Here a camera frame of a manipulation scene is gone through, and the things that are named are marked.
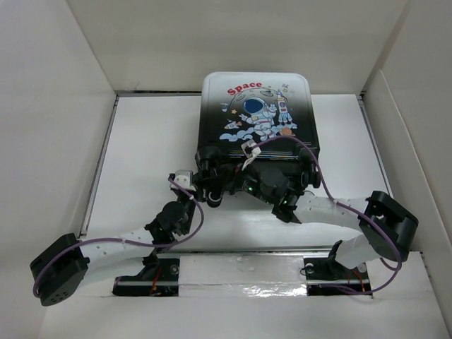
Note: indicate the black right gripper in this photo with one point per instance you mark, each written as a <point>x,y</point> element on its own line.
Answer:
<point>234,190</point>

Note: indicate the black suitcase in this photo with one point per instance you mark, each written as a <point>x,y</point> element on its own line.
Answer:
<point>273,109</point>

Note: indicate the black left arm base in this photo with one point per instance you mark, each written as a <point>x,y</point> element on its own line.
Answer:
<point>158,278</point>

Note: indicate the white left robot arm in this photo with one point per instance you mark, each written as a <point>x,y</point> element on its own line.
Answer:
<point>63,266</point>

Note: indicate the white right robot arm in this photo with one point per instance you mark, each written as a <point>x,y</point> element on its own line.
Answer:
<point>386,228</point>

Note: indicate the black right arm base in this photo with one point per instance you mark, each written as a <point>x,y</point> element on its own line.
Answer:
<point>326,277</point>

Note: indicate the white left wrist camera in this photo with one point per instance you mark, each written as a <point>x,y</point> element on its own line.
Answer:
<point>183,178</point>

